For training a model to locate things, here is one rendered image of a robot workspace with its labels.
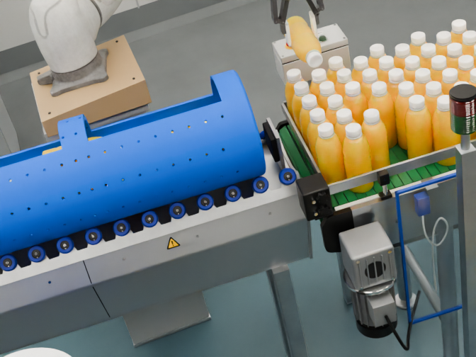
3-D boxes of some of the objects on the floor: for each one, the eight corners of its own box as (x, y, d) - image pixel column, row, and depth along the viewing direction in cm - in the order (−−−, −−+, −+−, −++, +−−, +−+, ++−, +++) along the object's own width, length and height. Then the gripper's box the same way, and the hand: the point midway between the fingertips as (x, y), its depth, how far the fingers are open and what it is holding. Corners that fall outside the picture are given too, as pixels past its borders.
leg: (298, 394, 296) (266, 262, 257) (314, 389, 296) (285, 256, 257) (303, 408, 291) (272, 275, 252) (320, 402, 291) (291, 269, 252)
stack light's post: (466, 423, 276) (453, 145, 207) (478, 418, 276) (469, 140, 207) (472, 433, 272) (461, 154, 204) (484, 429, 273) (477, 149, 204)
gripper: (256, -24, 217) (270, 57, 231) (331, -45, 218) (341, 36, 233) (248, -36, 223) (263, 43, 237) (321, -57, 224) (332, 23, 239)
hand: (300, 30), depth 233 cm, fingers closed on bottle, 7 cm apart
